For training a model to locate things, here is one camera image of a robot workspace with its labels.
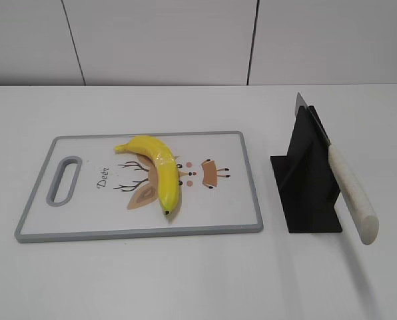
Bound knife with cream handle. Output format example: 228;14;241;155
294;93;379;245

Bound yellow plastic banana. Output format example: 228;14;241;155
114;135;180;215

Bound white grey-rimmed cutting board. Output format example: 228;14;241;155
15;131;263;243

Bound black knife stand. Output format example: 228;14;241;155
270;106;342;233

